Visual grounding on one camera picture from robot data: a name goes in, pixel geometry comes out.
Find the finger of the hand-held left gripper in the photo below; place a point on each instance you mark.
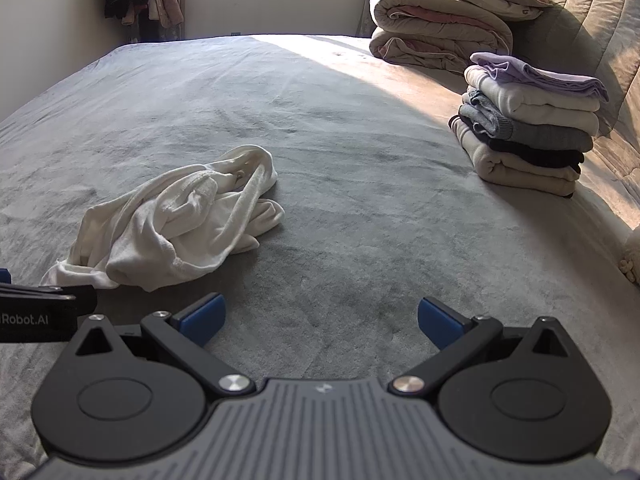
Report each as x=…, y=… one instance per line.
x=4, y=277

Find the folded grey sweater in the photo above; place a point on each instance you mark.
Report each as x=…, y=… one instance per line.
x=540, y=135

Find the white pants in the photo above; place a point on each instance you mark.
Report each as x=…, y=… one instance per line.
x=165, y=220

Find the white plush toy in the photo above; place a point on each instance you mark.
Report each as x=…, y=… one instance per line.
x=631, y=262

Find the folded black garment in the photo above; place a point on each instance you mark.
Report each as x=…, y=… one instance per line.
x=545, y=156

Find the folded purple garment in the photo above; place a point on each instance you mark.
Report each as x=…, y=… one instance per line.
x=530, y=72

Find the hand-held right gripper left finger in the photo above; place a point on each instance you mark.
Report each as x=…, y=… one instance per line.
x=202, y=317

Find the folded beige and pink quilt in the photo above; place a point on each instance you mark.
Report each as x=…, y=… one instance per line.
x=430, y=25

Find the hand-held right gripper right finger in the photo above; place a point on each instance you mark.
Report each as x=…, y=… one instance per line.
x=437, y=320

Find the folded cream garment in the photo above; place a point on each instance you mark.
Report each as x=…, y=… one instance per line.
x=540, y=105

